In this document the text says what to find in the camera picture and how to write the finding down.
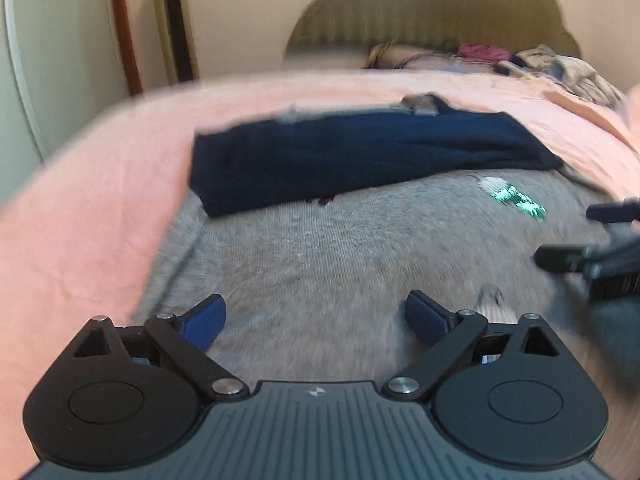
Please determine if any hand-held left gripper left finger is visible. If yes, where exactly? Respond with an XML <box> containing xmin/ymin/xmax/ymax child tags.
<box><xmin>74</xmin><ymin>294</ymin><xmax>250</xmax><ymax>401</ymax></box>

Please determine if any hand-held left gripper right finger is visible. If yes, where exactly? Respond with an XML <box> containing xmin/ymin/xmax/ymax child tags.
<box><xmin>382</xmin><ymin>290</ymin><xmax>563</xmax><ymax>402</ymax></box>

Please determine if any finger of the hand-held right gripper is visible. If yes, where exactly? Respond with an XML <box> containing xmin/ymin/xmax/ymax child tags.
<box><xmin>586</xmin><ymin>199</ymin><xmax>640</xmax><ymax>224</ymax></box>
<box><xmin>534</xmin><ymin>242</ymin><xmax>608</xmax><ymax>275</ymax></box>

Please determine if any grey sweater with navy sleeves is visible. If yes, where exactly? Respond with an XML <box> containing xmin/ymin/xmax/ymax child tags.
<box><xmin>132</xmin><ymin>92</ymin><xmax>640</xmax><ymax>461</ymax></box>

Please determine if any pile of pale clothes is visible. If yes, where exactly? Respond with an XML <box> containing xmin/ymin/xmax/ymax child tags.
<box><xmin>500</xmin><ymin>45</ymin><xmax>626</xmax><ymax>108</ymax></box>

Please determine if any pink bed blanket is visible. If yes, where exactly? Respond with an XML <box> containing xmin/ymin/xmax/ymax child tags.
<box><xmin>0</xmin><ymin>67</ymin><xmax>640</xmax><ymax>480</ymax></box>

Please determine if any magenta cloth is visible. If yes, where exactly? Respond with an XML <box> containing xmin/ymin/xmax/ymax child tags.
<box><xmin>457</xmin><ymin>42</ymin><xmax>513</xmax><ymax>62</ymax></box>

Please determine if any beige pillow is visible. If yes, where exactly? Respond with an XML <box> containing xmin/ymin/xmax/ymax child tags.
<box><xmin>367</xmin><ymin>41</ymin><xmax>461</xmax><ymax>70</ymax></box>

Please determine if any olive padded headboard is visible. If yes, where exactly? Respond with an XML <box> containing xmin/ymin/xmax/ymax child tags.
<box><xmin>285</xmin><ymin>0</ymin><xmax>583</xmax><ymax>61</ymax></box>

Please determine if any gold tower fan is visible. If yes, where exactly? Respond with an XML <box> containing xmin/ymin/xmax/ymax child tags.
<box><xmin>150</xmin><ymin>0</ymin><xmax>198</xmax><ymax>83</ymax></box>

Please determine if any white wardrobe with flower stickers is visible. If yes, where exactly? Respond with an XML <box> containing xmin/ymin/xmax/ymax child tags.
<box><xmin>0</xmin><ymin>0</ymin><xmax>128</xmax><ymax>201</ymax></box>

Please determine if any brown wooden frame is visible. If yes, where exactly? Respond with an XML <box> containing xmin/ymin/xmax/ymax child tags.
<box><xmin>107</xmin><ymin>0</ymin><xmax>146</xmax><ymax>96</ymax></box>

